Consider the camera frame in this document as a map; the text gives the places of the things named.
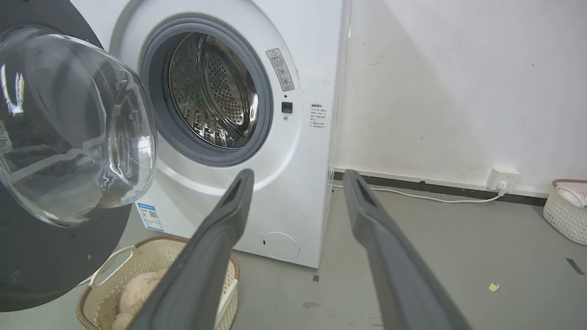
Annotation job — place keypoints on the yellow paper scrap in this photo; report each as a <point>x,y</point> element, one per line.
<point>493,287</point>

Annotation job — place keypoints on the black tape strip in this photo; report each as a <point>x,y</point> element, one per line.
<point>575,266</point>

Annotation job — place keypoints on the white woven basket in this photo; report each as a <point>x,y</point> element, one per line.
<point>566,213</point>

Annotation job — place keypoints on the white front-load washing machine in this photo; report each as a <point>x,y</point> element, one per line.
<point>293,137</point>

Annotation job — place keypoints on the beige plush toy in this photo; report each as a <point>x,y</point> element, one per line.
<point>137,291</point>

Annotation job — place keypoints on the white wall power socket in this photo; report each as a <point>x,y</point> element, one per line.
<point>503,178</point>

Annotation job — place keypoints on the round glass washing machine door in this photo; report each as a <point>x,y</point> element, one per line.
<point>69,137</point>

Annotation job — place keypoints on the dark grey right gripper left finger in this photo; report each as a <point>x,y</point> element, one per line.
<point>197,270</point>

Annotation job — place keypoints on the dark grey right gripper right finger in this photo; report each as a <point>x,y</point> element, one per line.
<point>394,270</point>

